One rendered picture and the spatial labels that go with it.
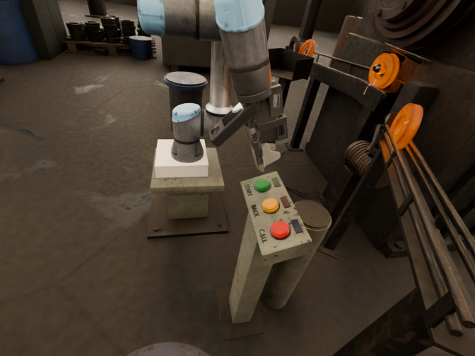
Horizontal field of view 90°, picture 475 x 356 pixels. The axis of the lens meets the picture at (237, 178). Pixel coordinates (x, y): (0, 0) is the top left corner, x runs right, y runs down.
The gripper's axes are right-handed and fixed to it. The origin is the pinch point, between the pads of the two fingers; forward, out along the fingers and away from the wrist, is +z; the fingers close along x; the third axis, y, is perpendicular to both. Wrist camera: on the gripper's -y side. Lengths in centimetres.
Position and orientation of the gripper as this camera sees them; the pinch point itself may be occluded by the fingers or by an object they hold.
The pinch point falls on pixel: (259, 167)
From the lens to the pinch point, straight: 59.6
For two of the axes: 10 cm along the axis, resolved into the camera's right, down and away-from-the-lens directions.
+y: 9.6, -2.9, 0.0
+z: 2.2, 7.2, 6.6
